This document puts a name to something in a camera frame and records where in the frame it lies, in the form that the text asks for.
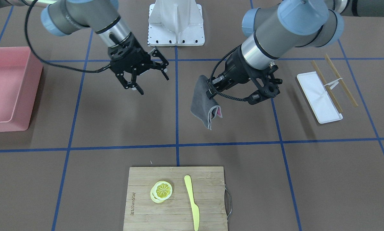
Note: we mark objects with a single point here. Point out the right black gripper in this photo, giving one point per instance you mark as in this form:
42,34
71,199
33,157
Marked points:
139,59

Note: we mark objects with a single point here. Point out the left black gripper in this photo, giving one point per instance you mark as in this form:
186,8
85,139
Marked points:
234,70

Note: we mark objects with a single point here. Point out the grey cloth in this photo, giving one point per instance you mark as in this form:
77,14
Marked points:
204,108

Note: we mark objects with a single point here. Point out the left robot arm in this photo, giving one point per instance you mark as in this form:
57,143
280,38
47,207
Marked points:
272,32

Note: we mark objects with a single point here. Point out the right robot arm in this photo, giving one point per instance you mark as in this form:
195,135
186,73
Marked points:
64,17

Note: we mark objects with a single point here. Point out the yellow plastic knife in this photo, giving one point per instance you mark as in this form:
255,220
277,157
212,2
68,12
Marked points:
194,207

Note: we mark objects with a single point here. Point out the yellow lemon slices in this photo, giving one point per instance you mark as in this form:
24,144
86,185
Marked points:
161,191

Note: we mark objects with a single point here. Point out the white rectangular tray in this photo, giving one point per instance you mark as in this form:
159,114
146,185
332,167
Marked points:
318,98

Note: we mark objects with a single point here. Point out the wooden chopstick rack stick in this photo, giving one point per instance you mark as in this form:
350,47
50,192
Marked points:
326,87

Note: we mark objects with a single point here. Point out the pink plastic bin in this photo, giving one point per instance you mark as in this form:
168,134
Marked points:
20,73

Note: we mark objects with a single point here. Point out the wooden cutting board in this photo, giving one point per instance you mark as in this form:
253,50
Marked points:
175,213

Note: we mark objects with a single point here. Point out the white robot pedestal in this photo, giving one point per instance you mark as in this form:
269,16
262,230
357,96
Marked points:
175,23

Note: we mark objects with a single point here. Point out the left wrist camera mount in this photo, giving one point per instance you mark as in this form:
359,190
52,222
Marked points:
267,85

